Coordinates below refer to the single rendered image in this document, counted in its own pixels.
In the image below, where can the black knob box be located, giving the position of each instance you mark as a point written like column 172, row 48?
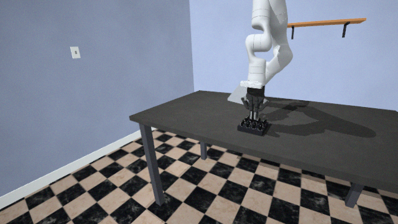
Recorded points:
column 248, row 126

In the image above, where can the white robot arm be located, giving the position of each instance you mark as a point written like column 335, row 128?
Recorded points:
column 267, row 15

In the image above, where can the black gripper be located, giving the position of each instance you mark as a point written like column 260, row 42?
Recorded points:
column 255, row 97

